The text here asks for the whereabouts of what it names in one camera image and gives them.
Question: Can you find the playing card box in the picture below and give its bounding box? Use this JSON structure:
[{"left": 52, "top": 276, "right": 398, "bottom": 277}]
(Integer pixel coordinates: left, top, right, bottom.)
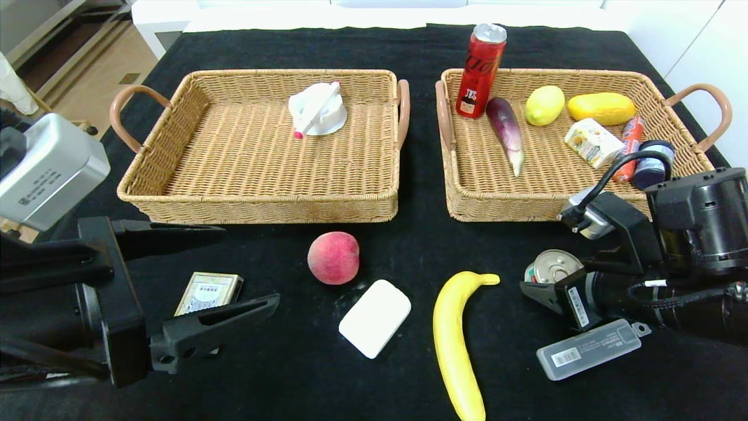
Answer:
[{"left": 174, "top": 272, "right": 245, "bottom": 356}]

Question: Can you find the translucent grey plastic case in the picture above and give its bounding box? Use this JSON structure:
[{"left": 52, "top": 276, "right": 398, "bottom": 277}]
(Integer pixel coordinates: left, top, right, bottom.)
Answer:
[{"left": 536, "top": 319, "right": 652, "bottom": 382}]

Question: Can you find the small white juice carton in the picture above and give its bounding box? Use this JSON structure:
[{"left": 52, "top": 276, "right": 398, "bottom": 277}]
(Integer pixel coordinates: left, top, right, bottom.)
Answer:
[{"left": 564, "top": 118, "right": 625, "bottom": 170}]

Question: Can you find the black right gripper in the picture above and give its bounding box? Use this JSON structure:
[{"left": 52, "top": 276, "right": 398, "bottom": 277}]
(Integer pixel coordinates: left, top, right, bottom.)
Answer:
[{"left": 519, "top": 268, "right": 638, "bottom": 332}]

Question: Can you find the woven wicker basket with handles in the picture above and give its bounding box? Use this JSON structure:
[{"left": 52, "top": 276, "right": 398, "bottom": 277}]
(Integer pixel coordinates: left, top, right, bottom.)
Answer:
[
  {"left": 110, "top": 69, "right": 411, "bottom": 225},
  {"left": 435, "top": 68, "right": 733, "bottom": 223}
]

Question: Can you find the black tablecloth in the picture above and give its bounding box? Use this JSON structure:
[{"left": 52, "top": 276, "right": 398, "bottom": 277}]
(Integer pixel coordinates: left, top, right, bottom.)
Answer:
[{"left": 0, "top": 25, "right": 748, "bottom": 421}]

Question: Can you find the yellow-green lemon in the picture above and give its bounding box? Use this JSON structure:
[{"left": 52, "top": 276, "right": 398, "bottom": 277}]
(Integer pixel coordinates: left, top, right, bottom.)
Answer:
[{"left": 524, "top": 85, "right": 566, "bottom": 127}]

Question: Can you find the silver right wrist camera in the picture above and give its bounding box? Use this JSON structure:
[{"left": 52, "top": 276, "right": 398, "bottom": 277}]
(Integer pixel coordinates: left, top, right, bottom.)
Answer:
[{"left": 557, "top": 201, "right": 615, "bottom": 241}]

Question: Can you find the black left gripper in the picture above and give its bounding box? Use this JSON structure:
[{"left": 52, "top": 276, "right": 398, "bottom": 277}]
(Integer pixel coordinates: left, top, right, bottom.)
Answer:
[{"left": 0, "top": 216, "right": 281, "bottom": 389}]

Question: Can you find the dark blue yogurt cup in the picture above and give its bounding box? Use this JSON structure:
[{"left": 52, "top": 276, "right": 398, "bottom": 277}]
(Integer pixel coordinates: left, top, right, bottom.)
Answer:
[{"left": 631, "top": 140, "right": 676, "bottom": 191}]

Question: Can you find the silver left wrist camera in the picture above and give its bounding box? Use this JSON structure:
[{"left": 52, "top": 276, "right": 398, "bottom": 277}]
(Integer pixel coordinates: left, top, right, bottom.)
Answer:
[{"left": 0, "top": 113, "right": 111, "bottom": 232}]

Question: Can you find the wooden rack on casters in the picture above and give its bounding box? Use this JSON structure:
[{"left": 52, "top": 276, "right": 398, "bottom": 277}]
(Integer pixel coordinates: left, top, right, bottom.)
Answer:
[{"left": 0, "top": 88, "right": 100, "bottom": 243}]

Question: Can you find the yellow mango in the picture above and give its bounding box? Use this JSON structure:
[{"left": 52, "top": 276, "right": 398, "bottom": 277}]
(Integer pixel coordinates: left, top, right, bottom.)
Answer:
[{"left": 567, "top": 92, "right": 636, "bottom": 126}]

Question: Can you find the pink peach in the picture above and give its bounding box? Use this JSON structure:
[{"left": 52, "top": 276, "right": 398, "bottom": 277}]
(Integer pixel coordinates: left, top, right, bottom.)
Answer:
[{"left": 307, "top": 232, "right": 361, "bottom": 286}]

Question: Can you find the purple eggplant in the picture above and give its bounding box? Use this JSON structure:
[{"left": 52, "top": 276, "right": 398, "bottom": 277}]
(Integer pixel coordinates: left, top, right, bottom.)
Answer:
[{"left": 486, "top": 96, "right": 525, "bottom": 178}]

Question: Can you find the red wrapped sausage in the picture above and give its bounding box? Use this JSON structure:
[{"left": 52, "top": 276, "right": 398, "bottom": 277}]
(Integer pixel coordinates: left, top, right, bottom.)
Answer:
[{"left": 612, "top": 115, "right": 646, "bottom": 184}]

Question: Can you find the yellow banana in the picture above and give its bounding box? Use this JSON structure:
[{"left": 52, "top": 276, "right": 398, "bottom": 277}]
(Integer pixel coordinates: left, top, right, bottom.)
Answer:
[{"left": 432, "top": 271, "right": 501, "bottom": 421}]

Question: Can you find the black right camera cable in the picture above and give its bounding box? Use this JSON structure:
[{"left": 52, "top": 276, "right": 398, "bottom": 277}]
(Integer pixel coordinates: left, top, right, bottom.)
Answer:
[{"left": 590, "top": 150, "right": 674, "bottom": 202}]

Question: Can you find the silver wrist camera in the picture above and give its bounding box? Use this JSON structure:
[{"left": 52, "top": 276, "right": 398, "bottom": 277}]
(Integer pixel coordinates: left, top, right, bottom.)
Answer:
[
  {"left": 557, "top": 201, "right": 615, "bottom": 241},
  {"left": 0, "top": 113, "right": 111, "bottom": 232}
]

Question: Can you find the white hanging cloth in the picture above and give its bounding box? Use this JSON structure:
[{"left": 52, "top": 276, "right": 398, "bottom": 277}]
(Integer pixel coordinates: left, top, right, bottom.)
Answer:
[{"left": 0, "top": 53, "right": 39, "bottom": 116}]

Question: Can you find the white soap bar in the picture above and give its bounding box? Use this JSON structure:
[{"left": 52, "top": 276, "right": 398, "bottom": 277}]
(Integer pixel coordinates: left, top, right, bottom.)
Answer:
[{"left": 339, "top": 279, "right": 412, "bottom": 360}]

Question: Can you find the pull-tab tin can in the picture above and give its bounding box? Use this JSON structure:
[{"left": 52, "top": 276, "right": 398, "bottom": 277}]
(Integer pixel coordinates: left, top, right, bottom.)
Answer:
[{"left": 524, "top": 249, "right": 584, "bottom": 285}]

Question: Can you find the red soda can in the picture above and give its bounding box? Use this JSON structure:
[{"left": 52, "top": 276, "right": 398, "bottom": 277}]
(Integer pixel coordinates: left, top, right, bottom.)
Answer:
[{"left": 456, "top": 23, "right": 508, "bottom": 119}]

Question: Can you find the white table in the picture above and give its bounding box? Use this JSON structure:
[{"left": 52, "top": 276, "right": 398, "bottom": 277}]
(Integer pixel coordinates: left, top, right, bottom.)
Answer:
[{"left": 132, "top": 0, "right": 661, "bottom": 61}]

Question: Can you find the low shelf with grey frame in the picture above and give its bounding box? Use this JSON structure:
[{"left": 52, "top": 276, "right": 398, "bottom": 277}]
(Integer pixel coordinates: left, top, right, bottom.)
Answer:
[{"left": 0, "top": 0, "right": 136, "bottom": 103}]

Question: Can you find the black braided right cable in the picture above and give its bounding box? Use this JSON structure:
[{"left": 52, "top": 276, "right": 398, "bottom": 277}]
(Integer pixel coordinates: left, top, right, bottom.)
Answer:
[{"left": 626, "top": 279, "right": 748, "bottom": 312}]

